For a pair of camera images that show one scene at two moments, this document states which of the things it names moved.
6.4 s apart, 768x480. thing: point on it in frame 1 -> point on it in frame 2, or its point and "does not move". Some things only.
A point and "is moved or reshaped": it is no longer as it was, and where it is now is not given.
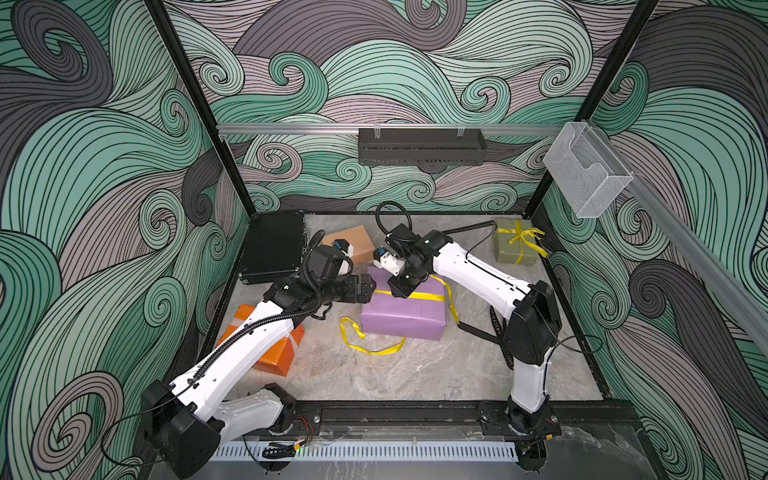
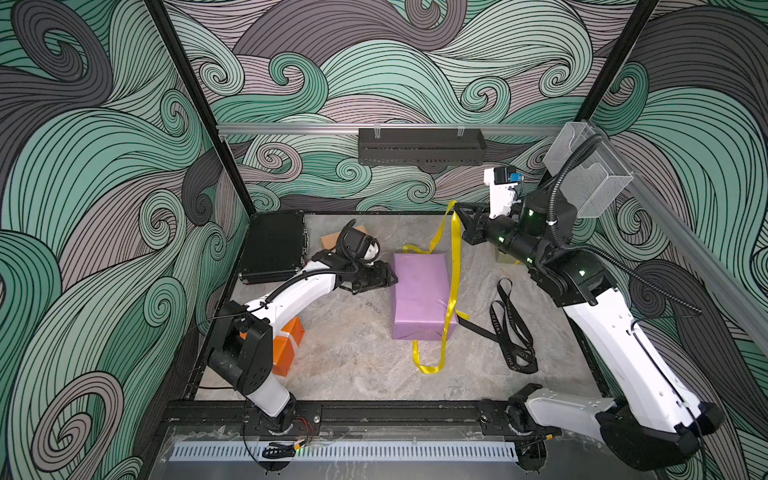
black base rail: x=429 y=421 does not move
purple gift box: x=407 y=317 is moved or reshaped
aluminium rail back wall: x=386 y=131 does not move
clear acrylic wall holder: x=589 y=174 does not move
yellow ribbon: x=411 y=295 -> x=454 y=311
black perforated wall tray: x=421 y=146 does not move
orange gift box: x=279 y=361 does not move
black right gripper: x=401 y=291 -> x=476 y=226
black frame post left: x=222 y=137 does not move
